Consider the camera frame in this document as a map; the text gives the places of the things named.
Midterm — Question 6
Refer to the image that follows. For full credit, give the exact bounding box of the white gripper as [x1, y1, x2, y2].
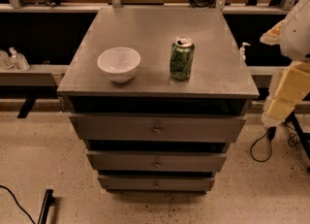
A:
[260, 20, 310, 127]

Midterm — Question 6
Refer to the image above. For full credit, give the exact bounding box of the grey top drawer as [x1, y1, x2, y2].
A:
[70, 114, 245, 143]

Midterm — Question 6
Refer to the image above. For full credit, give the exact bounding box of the grey drawer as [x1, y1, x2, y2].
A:
[98, 176, 215, 192]
[85, 150, 227, 172]
[70, 114, 245, 143]

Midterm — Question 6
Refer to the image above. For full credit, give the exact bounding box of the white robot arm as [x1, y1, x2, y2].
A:
[260, 0, 310, 127]

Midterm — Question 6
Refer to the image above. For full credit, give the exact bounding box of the grey drawer cabinet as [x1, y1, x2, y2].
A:
[58, 6, 259, 178]

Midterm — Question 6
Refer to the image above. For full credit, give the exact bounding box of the grey middle drawer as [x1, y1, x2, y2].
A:
[85, 150, 227, 172]

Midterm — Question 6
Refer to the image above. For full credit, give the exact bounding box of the grey bottom drawer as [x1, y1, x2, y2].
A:
[98, 176, 215, 192]

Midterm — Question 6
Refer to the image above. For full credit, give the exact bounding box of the clear pump bottle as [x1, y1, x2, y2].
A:
[239, 42, 251, 61]

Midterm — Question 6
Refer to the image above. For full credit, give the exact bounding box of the green soda can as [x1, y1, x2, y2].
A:
[170, 37, 195, 80]

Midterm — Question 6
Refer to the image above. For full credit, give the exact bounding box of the white ceramic bowl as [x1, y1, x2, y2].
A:
[97, 47, 140, 83]

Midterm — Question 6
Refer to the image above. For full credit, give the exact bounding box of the clear plastic bottle left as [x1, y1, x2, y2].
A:
[9, 48, 30, 71]

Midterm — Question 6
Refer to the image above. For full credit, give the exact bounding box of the black metal floor bar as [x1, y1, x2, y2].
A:
[37, 189, 55, 224]

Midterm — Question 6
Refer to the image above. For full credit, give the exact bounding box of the black floor cable right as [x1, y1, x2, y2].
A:
[249, 121, 302, 163]

